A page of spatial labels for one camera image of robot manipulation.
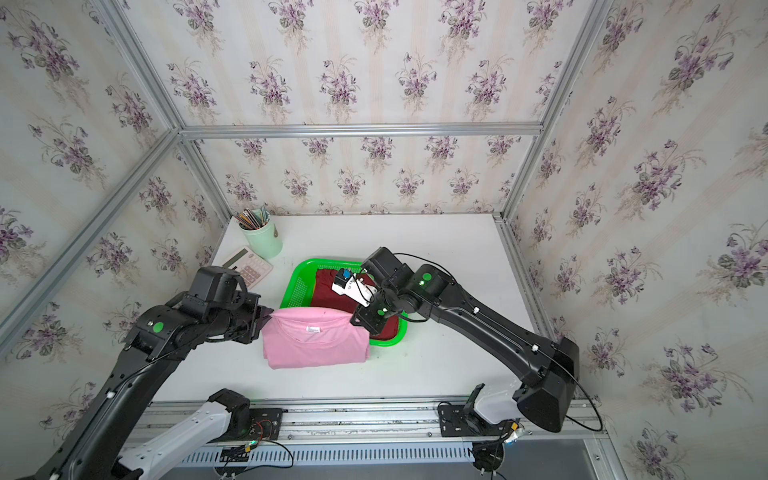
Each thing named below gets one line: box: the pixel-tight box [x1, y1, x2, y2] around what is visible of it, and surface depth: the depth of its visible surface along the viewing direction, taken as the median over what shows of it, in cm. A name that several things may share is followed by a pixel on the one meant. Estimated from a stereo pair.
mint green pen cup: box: [239, 218, 283, 259], surface depth 106 cm
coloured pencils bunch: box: [234, 206, 271, 229], surface depth 103 cm
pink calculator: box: [222, 246, 273, 289], surface depth 106 cm
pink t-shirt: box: [262, 307, 370, 369], surface depth 72 cm
